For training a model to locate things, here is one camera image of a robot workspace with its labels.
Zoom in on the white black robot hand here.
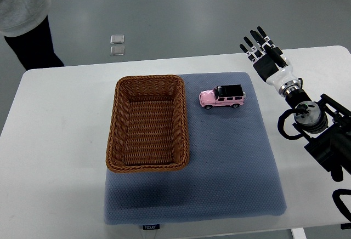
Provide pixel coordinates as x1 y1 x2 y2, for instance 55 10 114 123
240 26 299 95

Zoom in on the pink toy car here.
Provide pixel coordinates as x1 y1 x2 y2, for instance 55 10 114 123
199 84 246 110

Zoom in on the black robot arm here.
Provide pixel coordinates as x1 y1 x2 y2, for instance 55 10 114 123
240 27 350 182

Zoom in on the brown wicker basket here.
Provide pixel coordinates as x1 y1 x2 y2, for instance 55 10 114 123
106 75 190 173

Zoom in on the blue grey textured mat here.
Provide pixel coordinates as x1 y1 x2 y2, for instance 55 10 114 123
104 72 286 225

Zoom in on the upper metal floor plate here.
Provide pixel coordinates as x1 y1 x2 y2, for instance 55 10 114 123
110 34 124 44

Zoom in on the person in grey hoodie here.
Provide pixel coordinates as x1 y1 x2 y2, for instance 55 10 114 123
1 0 64 71

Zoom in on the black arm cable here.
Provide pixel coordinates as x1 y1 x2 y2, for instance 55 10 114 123
277 109 305 140

